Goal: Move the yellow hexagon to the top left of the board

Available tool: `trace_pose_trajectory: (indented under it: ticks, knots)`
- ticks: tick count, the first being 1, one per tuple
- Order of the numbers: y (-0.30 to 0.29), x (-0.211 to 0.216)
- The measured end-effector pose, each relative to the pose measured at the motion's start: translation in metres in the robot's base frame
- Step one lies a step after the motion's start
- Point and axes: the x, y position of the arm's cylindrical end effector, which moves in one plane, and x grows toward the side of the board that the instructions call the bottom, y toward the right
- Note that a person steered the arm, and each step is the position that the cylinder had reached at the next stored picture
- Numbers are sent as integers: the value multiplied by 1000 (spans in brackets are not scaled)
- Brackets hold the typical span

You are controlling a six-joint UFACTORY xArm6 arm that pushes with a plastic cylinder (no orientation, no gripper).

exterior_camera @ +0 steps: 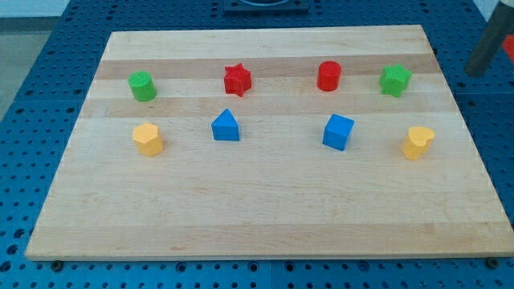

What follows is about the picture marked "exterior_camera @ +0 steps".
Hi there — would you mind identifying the wooden board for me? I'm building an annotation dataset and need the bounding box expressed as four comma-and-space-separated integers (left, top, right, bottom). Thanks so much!
26, 25, 513, 261

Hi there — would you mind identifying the yellow hexagon block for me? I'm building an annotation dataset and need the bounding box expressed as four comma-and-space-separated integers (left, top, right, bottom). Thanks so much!
133, 123, 164, 157

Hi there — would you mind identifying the blue triangle block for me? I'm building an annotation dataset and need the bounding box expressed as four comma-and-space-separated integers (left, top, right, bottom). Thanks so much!
211, 108, 240, 141

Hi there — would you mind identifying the red star block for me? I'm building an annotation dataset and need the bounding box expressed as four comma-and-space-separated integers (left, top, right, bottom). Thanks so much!
223, 63, 252, 97

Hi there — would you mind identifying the blue cube block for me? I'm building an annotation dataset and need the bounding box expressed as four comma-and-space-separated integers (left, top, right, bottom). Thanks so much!
322, 114, 355, 151

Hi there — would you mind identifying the red cylinder block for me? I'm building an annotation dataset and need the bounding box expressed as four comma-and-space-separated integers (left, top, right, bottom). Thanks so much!
316, 61, 342, 92

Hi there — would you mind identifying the green cylinder block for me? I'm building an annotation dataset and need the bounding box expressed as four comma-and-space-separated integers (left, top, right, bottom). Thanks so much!
128, 71, 157, 102

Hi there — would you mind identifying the green star block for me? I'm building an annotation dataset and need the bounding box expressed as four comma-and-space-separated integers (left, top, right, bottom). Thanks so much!
379, 63, 413, 98

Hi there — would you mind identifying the yellow heart block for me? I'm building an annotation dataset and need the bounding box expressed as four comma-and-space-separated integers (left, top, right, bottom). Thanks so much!
402, 126, 435, 161

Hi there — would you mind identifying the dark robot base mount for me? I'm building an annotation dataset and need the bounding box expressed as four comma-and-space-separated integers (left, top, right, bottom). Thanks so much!
222, 0, 310, 13

